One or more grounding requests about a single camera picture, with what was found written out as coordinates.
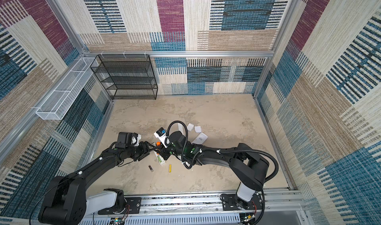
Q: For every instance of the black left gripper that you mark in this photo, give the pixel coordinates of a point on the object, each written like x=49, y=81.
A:
x=145, y=149

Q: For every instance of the slim white remote black screen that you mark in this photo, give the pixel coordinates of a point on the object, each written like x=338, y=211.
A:
x=160, y=159

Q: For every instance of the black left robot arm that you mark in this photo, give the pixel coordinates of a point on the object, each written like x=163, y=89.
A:
x=65, y=201

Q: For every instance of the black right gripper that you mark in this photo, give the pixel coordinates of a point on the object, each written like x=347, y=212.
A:
x=163, y=152

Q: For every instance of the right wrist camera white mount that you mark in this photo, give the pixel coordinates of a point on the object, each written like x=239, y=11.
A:
x=161, y=135

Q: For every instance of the white wire mesh basket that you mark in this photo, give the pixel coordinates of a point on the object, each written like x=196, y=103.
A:
x=60, y=100

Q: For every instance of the white battery cover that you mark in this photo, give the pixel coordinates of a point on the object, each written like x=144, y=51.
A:
x=190, y=127
x=198, y=129

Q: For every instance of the black wire mesh shelf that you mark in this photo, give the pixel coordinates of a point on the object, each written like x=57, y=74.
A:
x=126, y=76

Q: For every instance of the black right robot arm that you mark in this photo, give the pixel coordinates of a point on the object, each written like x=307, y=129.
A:
x=253, y=167

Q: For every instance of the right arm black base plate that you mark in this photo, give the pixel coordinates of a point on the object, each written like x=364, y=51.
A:
x=232, y=202

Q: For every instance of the white remote control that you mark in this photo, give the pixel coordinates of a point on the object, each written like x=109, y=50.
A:
x=200, y=139

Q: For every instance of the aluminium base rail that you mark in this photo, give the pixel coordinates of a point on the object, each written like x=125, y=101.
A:
x=280, y=207

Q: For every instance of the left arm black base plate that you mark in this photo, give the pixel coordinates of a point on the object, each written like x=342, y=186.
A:
x=131, y=205

